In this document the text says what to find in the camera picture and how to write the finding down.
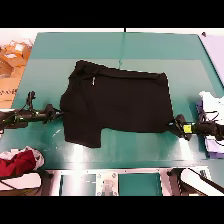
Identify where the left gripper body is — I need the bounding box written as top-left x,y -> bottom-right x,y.
44,103 -> 58,124

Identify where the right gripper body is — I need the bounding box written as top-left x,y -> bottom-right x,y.
173,114 -> 195,141

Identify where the black T-shirt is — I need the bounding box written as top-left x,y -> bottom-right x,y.
59,59 -> 175,149

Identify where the purple garment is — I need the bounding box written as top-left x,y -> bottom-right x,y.
194,99 -> 224,160

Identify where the white T-shirt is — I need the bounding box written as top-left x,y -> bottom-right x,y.
199,90 -> 224,154

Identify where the white garment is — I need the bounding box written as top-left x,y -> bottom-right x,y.
0,145 -> 46,172

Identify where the red garment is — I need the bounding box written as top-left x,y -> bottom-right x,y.
0,149 -> 38,178

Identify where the brown cardboard box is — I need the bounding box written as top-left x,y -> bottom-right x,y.
0,39 -> 35,110

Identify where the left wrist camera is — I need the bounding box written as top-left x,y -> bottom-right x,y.
26,91 -> 37,113

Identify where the silver frame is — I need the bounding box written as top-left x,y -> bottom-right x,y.
43,167 -> 214,197

